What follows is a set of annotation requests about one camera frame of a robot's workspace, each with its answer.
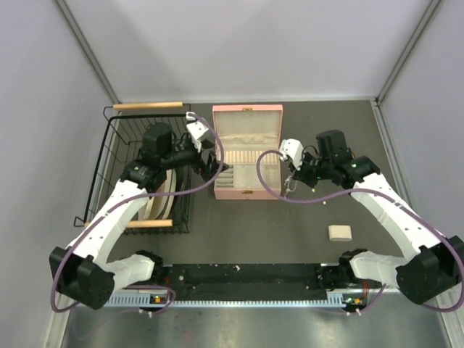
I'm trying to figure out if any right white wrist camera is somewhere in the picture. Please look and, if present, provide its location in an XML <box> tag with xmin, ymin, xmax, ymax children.
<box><xmin>279</xmin><ymin>138</ymin><xmax>303</xmax><ymax>170</ymax></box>

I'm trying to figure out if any black wire basket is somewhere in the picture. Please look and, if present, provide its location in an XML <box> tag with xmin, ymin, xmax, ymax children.
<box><xmin>73</xmin><ymin>106</ymin><xmax>191</xmax><ymax>235</ymax></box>

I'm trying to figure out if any purple cable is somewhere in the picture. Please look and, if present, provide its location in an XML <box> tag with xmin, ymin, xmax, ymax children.
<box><xmin>256</xmin><ymin>149</ymin><xmax>464</xmax><ymax>315</ymax></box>
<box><xmin>49</xmin><ymin>112</ymin><xmax>225</xmax><ymax>315</ymax></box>

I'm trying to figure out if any silver rhinestone necklace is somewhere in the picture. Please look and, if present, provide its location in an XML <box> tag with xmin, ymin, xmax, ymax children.
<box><xmin>282</xmin><ymin>175</ymin><xmax>297</xmax><ymax>199</ymax></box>

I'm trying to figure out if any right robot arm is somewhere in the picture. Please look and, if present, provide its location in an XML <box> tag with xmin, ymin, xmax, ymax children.
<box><xmin>280</xmin><ymin>130</ymin><xmax>463</xmax><ymax>305</ymax></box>

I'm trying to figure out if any cream dark rimmed plate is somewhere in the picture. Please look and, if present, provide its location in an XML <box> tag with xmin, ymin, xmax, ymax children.
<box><xmin>149</xmin><ymin>169</ymin><xmax>178</xmax><ymax>220</ymax></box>

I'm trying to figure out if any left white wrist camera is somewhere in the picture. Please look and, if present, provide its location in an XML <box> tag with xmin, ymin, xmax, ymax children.
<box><xmin>186</xmin><ymin>112</ymin><xmax>209</xmax><ymax>153</ymax></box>

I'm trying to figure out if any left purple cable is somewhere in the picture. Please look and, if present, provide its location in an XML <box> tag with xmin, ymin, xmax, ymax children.
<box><xmin>49</xmin><ymin>112</ymin><xmax>225</xmax><ymax>315</ymax></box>

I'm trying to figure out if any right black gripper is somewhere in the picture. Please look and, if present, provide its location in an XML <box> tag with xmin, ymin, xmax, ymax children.
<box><xmin>289</xmin><ymin>150</ymin><xmax>334</xmax><ymax>189</ymax></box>

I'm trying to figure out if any small beige pillow block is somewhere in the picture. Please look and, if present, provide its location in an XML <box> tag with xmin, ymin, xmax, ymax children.
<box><xmin>328</xmin><ymin>225</ymin><xmax>352</xmax><ymax>241</ymax></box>

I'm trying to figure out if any grey slotted cable duct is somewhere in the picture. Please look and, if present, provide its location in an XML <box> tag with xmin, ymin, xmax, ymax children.
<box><xmin>105</xmin><ymin>290</ymin><xmax>367</xmax><ymax>310</ymax></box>

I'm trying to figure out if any pink jewelry box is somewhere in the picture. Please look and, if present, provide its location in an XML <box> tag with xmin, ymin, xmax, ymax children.
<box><xmin>212</xmin><ymin>104</ymin><xmax>283</xmax><ymax>200</ymax></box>

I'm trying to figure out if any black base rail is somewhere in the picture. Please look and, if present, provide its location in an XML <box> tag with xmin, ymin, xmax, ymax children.
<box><xmin>123</xmin><ymin>262</ymin><xmax>381</xmax><ymax>300</ymax></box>

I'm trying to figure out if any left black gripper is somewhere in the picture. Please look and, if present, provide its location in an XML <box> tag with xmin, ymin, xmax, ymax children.
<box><xmin>162</xmin><ymin>139</ymin><xmax>228</xmax><ymax>181</ymax></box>

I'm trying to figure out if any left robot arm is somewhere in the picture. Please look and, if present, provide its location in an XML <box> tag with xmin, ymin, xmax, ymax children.
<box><xmin>49</xmin><ymin>112</ymin><xmax>225</xmax><ymax>313</ymax></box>

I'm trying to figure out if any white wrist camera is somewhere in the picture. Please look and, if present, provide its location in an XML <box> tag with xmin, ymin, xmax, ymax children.
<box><xmin>279</xmin><ymin>138</ymin><xmax>303</xmax><ymax>170</ymax></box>
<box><xmin>186</xmin><ymin>112</ymin><xmax>209</xmax><ymax>153</ymax></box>

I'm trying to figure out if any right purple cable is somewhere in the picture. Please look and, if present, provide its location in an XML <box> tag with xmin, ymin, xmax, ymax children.
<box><xmin>256</xmin><ymin>149</ymin><xmax>464</xmax><ymax>315</ymax></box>

